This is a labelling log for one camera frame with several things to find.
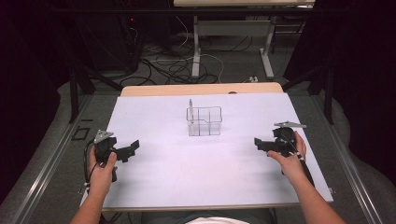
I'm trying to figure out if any silver pen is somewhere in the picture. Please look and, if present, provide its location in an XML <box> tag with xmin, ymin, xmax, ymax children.
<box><xmin>188</xmin><ymin>98</ymin><xmax>196</xmax><ymax>135</ymax></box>

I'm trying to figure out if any dark curtain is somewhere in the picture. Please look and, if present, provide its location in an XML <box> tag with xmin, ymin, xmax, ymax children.
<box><xmin>282</xmin><ymin>0</ymin><xmax>396</xmax><ymax>185</ymax></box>
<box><xmin>0</xmin><ymin>0</ymin><xmax>74</xmax><ymax>207</ymax></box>

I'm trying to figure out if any person's clothing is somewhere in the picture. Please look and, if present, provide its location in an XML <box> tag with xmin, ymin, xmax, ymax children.
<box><xmin>141</xmin><ymin>208</ymin><xmax>276</xmax><ymax>224</ymax></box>

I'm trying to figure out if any person's right hand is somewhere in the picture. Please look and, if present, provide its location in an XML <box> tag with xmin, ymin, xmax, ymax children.
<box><xmin>266</xmin><ymin>130</ymin><xmax>308</xmax><ymax>187</ymax></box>

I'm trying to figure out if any tangle of black floor cables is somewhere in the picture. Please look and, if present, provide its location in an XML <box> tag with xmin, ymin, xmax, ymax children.
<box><xmin>120</xmin><ymin>33</ymin><xmax>254</xmax><ymax>87</ymax></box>

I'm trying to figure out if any clear plastic desk organizer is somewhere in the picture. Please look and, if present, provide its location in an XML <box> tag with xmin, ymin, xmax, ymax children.
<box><xmin>186</xmin><ymin>105</ymin><xmax>223</xmax><ymax>137</ymax></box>

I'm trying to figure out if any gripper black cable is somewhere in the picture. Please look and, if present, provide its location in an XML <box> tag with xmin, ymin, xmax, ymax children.
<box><xmin>287</xmin><ymin>133</ymin><xmax>316</xmax><ymax>189</ymax></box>
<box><xmin>82</xmin><ymin>139</ymin><xmax>98</xmax><ymax>194</ymax></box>

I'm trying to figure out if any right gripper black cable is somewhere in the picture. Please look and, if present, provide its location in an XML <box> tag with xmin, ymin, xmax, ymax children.
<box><xmin>287</xmin><ymin>133</ymin><xmax>316</xmax><ymax>189</ymax></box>

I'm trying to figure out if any wooden table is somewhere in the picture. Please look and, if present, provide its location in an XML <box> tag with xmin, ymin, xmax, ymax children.
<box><xmin>99</xmin><ymin>82</ymin><xmax>334</xmax><ymax>213</ymax></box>

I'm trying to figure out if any white floor cable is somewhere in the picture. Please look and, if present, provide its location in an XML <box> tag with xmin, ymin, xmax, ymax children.
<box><xmin>175</xmin><ymin>15</ymin><xmax>226</xmax><ymax>84</ymax></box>

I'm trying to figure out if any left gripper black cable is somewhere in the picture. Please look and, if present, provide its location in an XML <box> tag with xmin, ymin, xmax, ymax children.
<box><xmin>82</xmin><ymin>139</ymin><xmax>98</xmax><ymax>194</ymax></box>

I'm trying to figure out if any black computer tower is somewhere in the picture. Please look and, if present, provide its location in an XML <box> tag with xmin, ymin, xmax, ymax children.
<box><xmin>101</xmin><ymin>11</ymin><xmax>142</xmax><ymax>75</ymax></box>

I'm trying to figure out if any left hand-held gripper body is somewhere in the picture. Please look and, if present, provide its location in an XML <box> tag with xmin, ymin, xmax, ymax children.
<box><xmin>92</xmin><ymin>129</ymin><xmax>126</xmax><ymax>168</ymax></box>

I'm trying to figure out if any white table mat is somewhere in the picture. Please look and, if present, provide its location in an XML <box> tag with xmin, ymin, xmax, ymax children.
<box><xmin>100</xmin><ymin>92</ymin><xmax>334</xmax><ymax>209</ymax></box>

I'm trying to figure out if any white metal desk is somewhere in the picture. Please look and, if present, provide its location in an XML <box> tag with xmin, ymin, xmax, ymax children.
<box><xmin>173</xmin><ymin>0</ymin><xmax>317</xmax><ymax>80</ymax></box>

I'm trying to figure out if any person's left hand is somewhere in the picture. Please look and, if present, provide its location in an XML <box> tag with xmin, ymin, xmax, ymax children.
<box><xmin>88</xmin><ymin>145</ymin><xmax>119</xmax><ymax>196</ymax></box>

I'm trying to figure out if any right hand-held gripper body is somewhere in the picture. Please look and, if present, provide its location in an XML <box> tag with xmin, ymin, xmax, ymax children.
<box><xmin>272</xmin><ymin>120</ymin><xmax>308</xmax><ymax>159</ymax></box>

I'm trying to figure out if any metal floor rail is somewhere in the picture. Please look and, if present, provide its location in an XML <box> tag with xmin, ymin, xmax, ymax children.
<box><xmin>310</xmin><ymin>92</ymin><xmax>385</xmax><ymax>224</ymax></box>
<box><xmin>8</xmin><ymin>92</ymin><xmax>95</xmax><ymax>224</ymax></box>

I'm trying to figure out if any black metal stand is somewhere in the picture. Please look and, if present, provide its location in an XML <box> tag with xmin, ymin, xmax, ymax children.
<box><xmin>280</xmin><ymin>60</ymin><xmax>336</xmax><ymax>126</ymax></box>
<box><xmin>67</xmin><ymin>60</ymin><xmax>124</xmax><ymax>124</ymax></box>

